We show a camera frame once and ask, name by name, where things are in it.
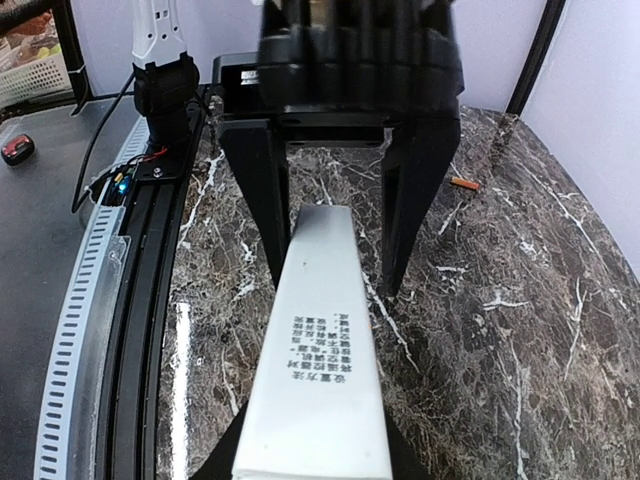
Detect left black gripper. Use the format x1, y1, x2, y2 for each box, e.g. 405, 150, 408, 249
214, 1, 464, 295

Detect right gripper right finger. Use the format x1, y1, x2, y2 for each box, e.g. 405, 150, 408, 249
387, 417, 434, 480

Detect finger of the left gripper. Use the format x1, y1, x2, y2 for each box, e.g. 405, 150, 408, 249
218, 119, 291, 284

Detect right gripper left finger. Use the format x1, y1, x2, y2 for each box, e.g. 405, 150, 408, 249
190, 414, 245, 480

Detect orange AA battery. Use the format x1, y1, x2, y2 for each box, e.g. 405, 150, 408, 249
450, 176, 480, 191

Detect white remote control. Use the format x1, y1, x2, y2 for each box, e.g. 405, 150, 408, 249
232, 205, 392, 479

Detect red black small device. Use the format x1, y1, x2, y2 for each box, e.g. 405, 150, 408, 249
1, 134, 35, 167

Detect white plastic basket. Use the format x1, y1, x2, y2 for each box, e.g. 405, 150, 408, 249
1, 43, 71, 108

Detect black front rail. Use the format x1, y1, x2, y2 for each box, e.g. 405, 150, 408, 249
94, 103, 205, 479

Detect black right frame post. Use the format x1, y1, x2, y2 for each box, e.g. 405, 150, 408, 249
506, 0, 566, 116

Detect white slotted cable duct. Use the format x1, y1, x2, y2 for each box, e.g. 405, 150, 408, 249
32, 117, 151, 480

